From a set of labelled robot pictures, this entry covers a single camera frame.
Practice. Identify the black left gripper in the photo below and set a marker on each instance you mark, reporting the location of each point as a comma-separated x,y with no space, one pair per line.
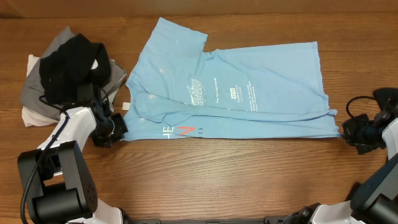
121,127

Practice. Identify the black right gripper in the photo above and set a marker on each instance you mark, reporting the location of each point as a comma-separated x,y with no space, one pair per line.
350,128

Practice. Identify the light blue printed t-shirt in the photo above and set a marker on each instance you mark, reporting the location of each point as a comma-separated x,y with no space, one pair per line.
179,90

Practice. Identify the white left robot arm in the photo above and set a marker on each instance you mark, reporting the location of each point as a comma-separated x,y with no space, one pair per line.
57,184

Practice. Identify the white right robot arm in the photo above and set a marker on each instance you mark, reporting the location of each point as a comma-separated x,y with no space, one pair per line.
375,200

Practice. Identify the black folded garment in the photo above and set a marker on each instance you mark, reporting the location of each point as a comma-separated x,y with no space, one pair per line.
75,63

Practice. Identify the white folded garment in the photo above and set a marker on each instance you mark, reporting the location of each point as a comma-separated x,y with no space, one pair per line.
30,117

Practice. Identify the grey folded garment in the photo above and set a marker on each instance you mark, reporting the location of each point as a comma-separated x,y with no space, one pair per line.
32,88

